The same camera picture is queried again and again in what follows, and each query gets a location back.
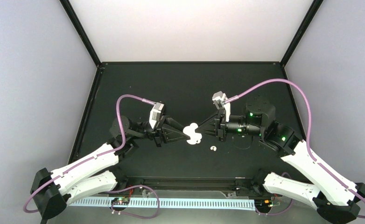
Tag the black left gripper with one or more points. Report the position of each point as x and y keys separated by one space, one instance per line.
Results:
x=162 y=131

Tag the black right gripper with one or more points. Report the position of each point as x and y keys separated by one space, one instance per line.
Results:
x=216 y=129

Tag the white earbud charging case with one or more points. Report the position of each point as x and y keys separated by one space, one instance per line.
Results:
x=191 y=132

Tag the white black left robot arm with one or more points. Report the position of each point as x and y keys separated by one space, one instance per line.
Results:
x=52 y=191

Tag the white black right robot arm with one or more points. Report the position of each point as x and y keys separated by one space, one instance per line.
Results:
x=333 y=197

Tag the small circuit board left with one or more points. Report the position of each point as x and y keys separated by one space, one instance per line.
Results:
x=120 y=201

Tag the small circuit board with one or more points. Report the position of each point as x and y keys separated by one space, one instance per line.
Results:
x=266 y=203
x=120 y=201

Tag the small circuit board right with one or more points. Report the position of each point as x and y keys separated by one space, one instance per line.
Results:
x=266 y=203

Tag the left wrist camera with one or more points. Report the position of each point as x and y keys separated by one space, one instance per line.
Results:
x=155 y=114

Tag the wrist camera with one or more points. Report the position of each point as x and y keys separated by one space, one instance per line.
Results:
x=155 y=114
x=221 y=100

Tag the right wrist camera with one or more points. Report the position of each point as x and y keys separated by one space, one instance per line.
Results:
x=221 y=100

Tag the black front rail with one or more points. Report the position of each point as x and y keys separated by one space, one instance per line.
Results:
x=158 y=183

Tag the white slotted cable duct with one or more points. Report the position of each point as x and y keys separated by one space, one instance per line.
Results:
x=171 y=203

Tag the black vertical frame post left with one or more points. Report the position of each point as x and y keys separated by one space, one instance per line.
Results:
x=67 y=6

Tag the black vertical frame post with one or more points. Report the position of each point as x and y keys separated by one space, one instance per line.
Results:
x=67 y=6
x=304 y=25

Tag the black vertical frame post right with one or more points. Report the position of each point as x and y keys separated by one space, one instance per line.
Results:
x=304 y=25

